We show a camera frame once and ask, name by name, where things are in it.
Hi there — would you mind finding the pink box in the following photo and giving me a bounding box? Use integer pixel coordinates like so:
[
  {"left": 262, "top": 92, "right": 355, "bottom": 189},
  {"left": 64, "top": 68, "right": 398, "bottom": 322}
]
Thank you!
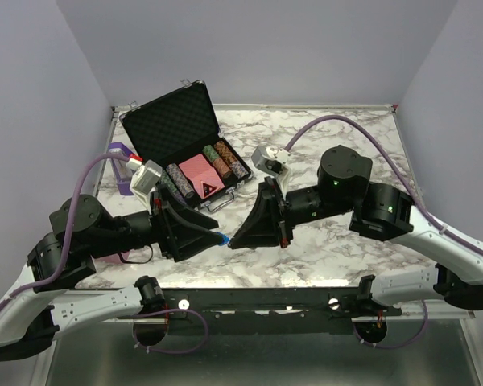
[{"left": 102, "top": 253, "right": 123, "bottom": 265}]

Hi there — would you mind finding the blue key tag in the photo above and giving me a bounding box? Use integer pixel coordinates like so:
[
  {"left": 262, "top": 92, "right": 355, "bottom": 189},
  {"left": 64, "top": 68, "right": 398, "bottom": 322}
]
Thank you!
[{"left": 217, "top": 232, "right": 229, "bottom": 246}]

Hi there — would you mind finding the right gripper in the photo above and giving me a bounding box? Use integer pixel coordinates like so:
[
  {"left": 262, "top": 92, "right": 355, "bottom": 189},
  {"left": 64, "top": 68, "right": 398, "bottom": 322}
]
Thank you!
[{"left": 229, "top": 177, "right": 353, "bottom": 249}]

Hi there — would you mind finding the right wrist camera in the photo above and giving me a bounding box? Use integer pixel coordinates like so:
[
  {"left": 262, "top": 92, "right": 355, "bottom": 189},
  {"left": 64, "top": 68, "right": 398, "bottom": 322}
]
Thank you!
[{"left": 251, "top": 145, "right": 291, "bottom": 178}]

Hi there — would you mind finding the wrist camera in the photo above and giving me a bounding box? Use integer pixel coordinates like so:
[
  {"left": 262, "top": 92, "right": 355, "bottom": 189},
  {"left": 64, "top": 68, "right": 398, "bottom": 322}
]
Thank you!
[
  {"left": 251, "top": 145, "right": 291, "bottom": 178},
  {"left": 130, "top": 160, "right": 163, "bottom": 210}
]

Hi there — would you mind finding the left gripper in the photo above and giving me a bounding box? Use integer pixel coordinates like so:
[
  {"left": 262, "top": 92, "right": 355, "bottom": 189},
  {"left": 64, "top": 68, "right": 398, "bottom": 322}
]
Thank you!
[{"left": 89, "top": 183, "right": 226, "bottom": 262}]

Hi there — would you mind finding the black poker chip case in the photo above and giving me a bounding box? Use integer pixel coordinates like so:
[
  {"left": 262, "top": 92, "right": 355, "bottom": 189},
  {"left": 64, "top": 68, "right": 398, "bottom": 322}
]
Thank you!
[{"left": 119, "top": 80, "right": 254, "bottom": 207}]

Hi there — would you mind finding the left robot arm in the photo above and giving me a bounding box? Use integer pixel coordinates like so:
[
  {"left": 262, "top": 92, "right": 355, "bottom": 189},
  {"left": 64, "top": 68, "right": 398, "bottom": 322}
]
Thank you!
[{"left": 0, "top": 190, "right": 229, "bottom": 362}]

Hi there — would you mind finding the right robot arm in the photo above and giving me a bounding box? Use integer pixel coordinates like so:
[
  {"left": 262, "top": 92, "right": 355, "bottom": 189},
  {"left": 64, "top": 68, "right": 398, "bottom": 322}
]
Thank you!
[{"left": 229, "top": 146, "right": 483, "bottom": 315}]

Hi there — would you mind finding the purple metronome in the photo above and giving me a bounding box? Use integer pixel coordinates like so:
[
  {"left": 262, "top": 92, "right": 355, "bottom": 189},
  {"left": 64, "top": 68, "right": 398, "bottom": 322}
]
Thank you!
[{"left": 108, "top": 142, "right": 134, "bottom": 196}]

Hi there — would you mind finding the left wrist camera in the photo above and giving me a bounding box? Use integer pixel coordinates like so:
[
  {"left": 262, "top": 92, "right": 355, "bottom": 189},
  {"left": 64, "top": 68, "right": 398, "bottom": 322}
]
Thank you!
[{"left": 130, "top": 160, "right": 163, "bottom": 210}]

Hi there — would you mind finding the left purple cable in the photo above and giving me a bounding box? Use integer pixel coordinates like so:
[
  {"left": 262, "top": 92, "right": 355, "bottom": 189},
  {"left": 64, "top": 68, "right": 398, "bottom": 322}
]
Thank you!
[{"left": 0, "top": 152, "right": 144, "bottom": 331}]

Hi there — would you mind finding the pink playing card deck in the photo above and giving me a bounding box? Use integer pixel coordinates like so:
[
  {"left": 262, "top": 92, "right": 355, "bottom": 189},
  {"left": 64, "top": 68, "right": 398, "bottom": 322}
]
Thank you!
[{"left": 179, "top": 154, "right": 225, "bottom": 199}]

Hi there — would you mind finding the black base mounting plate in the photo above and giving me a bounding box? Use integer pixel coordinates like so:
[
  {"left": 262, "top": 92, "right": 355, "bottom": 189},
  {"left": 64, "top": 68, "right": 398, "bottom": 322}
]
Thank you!
[{"left": 138, "top": 287, "right": 402, "bottom": 335}]

